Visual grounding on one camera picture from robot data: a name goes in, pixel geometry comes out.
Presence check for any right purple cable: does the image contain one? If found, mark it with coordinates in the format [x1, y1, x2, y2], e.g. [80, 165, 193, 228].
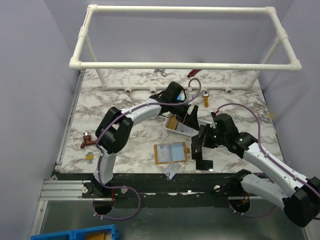
[216, 103, 320, 218]

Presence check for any blue plastic bin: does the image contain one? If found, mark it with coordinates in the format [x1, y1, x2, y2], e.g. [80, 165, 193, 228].
[30, 224, 120, 240]

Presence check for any brown pipe valve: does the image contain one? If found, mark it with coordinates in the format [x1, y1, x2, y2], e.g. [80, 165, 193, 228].
[80, 132, 97, 149]

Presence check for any white PVC pipe frame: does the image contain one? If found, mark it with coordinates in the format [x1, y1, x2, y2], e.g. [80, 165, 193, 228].
[69, 4, 303, 93]

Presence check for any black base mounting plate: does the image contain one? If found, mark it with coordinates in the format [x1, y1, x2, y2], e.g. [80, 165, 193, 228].
[82, 173, 247, 209]

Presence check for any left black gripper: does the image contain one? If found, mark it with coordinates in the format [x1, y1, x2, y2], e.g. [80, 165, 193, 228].
[169, 100, 199, 131]

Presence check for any white credit card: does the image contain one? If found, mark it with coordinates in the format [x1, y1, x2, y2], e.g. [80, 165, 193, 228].
[163, 163, 181, 180]

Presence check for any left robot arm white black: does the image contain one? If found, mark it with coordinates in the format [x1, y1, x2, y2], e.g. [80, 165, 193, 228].
[93, 81, 202, 198]

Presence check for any aluminium rail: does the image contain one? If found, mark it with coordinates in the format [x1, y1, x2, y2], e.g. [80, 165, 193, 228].
[39, 180, 84, 201]

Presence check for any gold pipe valve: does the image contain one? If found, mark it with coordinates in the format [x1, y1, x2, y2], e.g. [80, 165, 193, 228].
[201, 90, 210, 108]

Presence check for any white plastic basket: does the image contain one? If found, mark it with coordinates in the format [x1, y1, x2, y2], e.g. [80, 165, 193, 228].
[163, 118, 199, 138]

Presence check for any hex key set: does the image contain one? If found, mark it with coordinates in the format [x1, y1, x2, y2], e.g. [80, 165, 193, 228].
[85, 151, 94, 165]

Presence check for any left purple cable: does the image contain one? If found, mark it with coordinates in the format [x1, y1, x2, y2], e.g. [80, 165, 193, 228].
[95, 77, 202, 221]

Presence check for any black credit card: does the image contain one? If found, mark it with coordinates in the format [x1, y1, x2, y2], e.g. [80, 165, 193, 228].
[191, 143, 203, 161]
[195, 151, 214, 172]

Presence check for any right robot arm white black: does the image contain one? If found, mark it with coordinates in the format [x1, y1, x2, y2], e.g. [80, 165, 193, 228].
[191, 113, 320, 228]

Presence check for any tan leather card holder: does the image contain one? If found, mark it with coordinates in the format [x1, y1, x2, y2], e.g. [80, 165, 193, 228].
[153, 142, 191, 165]

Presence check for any red handled tool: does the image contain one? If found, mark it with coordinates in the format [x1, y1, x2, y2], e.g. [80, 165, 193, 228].
[187, 69, 200, 78]

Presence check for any purple cable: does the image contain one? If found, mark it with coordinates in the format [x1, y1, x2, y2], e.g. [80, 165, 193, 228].
[216, 103, 320, 218]
[95, 77, 202, 221]

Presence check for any metal clamp fitting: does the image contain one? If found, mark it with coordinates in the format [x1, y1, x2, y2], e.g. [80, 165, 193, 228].
[153, 68, 167, 77]

